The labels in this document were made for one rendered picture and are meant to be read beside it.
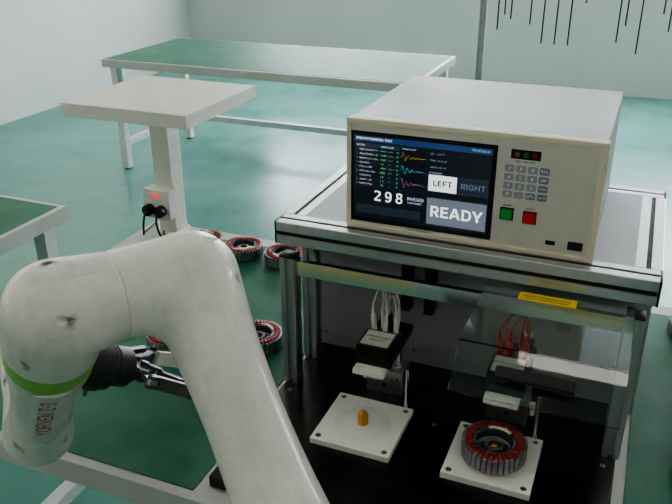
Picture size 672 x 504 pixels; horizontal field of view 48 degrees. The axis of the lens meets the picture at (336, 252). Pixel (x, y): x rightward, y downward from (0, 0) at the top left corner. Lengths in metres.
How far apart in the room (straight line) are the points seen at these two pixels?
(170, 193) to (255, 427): 1.43
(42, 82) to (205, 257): 6.32
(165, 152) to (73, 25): 5.30
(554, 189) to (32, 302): 0.81
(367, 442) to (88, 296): 0.68
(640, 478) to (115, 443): 0.94
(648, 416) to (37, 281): 1.17
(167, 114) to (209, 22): 7.01
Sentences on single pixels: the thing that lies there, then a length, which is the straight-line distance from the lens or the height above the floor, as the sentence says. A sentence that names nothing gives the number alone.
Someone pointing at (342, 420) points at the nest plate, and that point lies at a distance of 1.44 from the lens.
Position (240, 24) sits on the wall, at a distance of 8.65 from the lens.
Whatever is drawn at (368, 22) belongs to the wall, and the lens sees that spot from 8.02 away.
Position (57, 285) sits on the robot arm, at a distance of 0.87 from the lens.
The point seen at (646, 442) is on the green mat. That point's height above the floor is 0.75.
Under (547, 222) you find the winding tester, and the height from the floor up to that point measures 1.18.
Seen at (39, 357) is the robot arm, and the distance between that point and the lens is 0.90.
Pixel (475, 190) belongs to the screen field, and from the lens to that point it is 1.29.
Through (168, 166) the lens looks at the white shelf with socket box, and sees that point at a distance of 2.25.
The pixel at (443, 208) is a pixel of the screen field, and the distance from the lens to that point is 1.32.
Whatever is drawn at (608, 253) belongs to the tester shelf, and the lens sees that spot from 1.36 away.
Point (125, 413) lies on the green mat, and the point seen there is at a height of 0.75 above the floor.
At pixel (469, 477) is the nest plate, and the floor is 0.78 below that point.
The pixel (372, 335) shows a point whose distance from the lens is 1.42.
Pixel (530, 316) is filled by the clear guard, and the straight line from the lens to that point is 1.23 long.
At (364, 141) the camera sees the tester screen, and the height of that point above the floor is 1.28.
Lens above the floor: 1.66
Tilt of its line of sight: 25 degrees down
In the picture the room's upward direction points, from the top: straight up
